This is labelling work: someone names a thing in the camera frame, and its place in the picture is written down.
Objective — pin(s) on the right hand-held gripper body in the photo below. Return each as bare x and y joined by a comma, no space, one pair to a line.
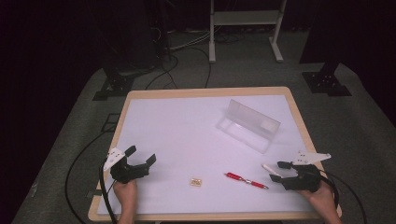
303,179

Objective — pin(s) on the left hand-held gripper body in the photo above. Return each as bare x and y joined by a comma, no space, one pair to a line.
124,171

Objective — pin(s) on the white pen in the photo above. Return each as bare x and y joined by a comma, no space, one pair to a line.
270,169

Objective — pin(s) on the red pen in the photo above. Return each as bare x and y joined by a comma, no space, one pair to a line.
246,180

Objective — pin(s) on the clear plastic pencil case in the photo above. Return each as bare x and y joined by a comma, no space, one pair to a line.
249,124

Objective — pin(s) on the person's left hand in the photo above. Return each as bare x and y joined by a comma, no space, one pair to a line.
125,194

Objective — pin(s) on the person's right hand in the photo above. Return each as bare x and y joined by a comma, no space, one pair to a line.
320,199

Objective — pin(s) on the beige eraser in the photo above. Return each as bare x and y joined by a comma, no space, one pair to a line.
195,182

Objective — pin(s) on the black stand base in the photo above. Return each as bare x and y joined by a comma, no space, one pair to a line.
115,84
325,82

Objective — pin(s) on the white metal stand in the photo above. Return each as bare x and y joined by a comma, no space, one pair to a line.
246,17

